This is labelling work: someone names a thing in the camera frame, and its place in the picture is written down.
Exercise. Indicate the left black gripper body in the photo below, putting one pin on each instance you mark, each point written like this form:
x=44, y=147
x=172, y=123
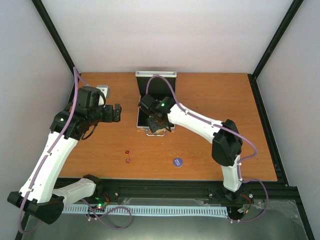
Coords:
x=96, y=115

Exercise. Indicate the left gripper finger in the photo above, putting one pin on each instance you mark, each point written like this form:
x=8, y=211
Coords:
x=116, y=117
x=117, y=108

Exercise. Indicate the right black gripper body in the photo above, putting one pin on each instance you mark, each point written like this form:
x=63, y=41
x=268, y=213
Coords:
x=162, y=123

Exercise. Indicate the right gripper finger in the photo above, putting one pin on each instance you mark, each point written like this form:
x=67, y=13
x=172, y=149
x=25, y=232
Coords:
x=167, y=126
x=152, y=124

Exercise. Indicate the aluminium poker case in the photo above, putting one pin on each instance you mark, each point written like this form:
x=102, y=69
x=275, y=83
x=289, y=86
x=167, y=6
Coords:
x=156, y=95

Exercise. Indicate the blue playing card box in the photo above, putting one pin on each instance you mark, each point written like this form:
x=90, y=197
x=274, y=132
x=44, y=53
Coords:
x=158, y=130

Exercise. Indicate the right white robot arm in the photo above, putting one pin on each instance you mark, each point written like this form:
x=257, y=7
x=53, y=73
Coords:
x=226, y=144

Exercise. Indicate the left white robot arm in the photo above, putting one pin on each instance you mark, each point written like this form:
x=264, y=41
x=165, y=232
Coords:
x=38, y=196

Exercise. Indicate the purple dealer button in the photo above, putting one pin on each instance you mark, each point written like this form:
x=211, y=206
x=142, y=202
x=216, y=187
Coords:
x=177, y=162

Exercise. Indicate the electronics board with led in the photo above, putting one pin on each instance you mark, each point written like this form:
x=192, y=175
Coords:
x=100, y=203

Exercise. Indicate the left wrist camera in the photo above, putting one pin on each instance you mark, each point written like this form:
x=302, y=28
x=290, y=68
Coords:
x=89, y=97

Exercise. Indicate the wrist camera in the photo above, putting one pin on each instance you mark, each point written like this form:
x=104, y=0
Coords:
x=89, y=97
x=148, y=104

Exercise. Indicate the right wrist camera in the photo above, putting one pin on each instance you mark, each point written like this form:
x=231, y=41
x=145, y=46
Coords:
x=148, y=104

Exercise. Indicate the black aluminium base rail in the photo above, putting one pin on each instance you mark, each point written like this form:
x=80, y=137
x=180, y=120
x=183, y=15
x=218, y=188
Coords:
x=213, y=191

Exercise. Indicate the light blue cable duct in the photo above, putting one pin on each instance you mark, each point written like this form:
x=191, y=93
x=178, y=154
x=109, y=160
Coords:
x=163, y=211

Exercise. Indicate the left black frame post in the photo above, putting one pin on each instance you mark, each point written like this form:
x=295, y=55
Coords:
x=46, y=19

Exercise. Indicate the black frame post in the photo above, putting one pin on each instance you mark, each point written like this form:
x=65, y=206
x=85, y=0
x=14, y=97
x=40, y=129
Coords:
x=46, y=19
x=281, y=29

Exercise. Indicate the right black frame post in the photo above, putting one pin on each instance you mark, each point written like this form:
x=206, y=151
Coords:
x=281, y=29

